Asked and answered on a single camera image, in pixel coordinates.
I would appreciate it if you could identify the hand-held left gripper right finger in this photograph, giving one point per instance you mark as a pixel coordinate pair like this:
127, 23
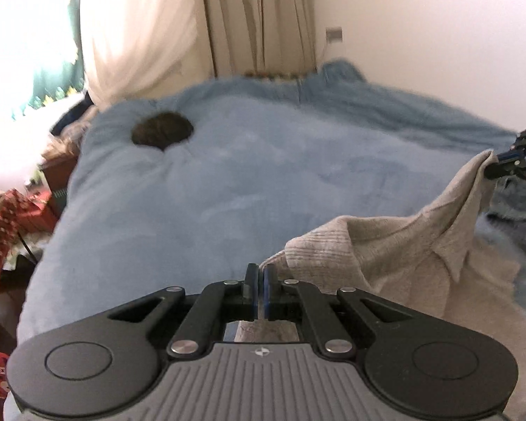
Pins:
269, 291

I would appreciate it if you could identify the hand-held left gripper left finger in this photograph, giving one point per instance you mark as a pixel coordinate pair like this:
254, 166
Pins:
252, 291

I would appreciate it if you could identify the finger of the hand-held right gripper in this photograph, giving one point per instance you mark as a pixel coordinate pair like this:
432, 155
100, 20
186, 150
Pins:
502, 167

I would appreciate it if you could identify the grey knit top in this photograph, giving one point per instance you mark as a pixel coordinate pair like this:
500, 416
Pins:
377, 250

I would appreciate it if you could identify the denim jeans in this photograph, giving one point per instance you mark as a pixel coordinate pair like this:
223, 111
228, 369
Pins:
521, 223

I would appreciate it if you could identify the blue fleece blanket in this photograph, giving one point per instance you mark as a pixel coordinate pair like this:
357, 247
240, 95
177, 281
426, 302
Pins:
245, 184

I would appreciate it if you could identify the dark patterned pillow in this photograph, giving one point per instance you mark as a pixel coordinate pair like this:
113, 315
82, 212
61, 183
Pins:
269, 75

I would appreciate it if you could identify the dark wooden nightstand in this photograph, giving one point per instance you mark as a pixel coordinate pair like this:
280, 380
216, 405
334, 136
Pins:
57, 180

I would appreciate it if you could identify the dark blue pillow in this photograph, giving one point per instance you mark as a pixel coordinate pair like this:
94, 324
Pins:
76, 114

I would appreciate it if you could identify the beige curtain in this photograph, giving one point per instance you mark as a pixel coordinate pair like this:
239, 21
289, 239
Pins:
258, 13

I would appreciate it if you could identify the white sheer curtain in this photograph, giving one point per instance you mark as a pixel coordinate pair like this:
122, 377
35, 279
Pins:
140, 22

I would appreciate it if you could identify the green printed curtain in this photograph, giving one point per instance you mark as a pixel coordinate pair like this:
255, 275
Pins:
65, 52

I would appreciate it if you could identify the wall socket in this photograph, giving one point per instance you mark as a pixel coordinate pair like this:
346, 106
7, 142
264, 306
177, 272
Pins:
334, 34

